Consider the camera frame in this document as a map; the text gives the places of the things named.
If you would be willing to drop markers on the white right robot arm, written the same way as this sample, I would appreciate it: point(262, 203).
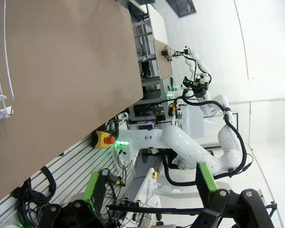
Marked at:
point(187, 147)

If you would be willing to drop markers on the black yellow handheld tool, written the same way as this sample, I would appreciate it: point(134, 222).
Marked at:
point(109, 175)

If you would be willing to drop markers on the slotted aluminium table panel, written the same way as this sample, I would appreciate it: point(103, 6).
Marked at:
point(69, 161)

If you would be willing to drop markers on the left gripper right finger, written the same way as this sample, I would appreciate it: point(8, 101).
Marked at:
point(205, 180)

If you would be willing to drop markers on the metal equipment rack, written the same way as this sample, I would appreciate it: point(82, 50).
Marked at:
point(148, 82)

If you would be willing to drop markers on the black metal bar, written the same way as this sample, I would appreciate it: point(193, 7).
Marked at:
point(156, 209)

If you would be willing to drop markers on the yellow emergency stop button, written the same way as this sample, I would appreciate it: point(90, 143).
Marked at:
point(99, 140)

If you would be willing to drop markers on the grey plastic lattice basket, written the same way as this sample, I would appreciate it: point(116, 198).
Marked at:
point(181, 7)

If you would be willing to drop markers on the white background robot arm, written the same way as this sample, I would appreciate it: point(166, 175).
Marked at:
point(199, 63)

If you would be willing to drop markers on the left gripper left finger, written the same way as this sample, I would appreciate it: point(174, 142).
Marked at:
point(95, 190)

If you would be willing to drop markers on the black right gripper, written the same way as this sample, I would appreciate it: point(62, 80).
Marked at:
point(199, 88)

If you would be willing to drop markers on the white cabinet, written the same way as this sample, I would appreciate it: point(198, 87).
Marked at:
point(194, 123)

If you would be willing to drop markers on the brown background table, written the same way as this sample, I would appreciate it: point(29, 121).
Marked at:
point(165, 69)

